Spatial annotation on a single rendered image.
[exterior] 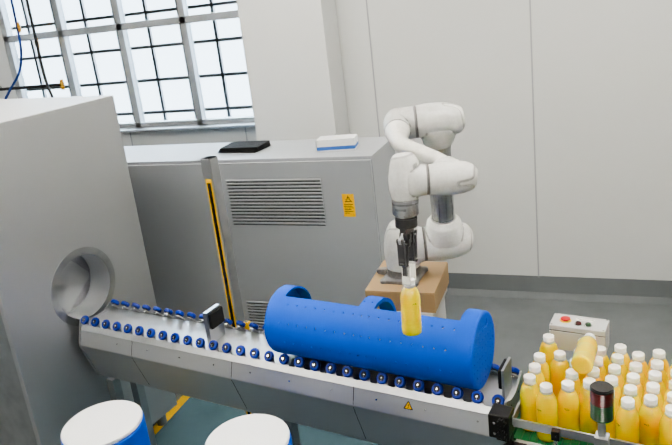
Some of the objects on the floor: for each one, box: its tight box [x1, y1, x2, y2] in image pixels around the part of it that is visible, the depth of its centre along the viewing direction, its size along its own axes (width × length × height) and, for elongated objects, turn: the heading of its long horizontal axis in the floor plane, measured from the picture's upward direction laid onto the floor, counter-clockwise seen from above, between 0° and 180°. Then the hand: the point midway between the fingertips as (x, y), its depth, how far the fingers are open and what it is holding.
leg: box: [106, 377, 125, 401], centre depth 359 cm, size 6×6×63 cm
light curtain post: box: [200, 156, 256, 415], centre depth 350 cm, size 6×6×170 cm
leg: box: [130, 382, 157, 445], centre depth 370 cm, size 6×6×63 cm
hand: (408, 273), depth 232 cm, fingers closed on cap, 4 cm apart
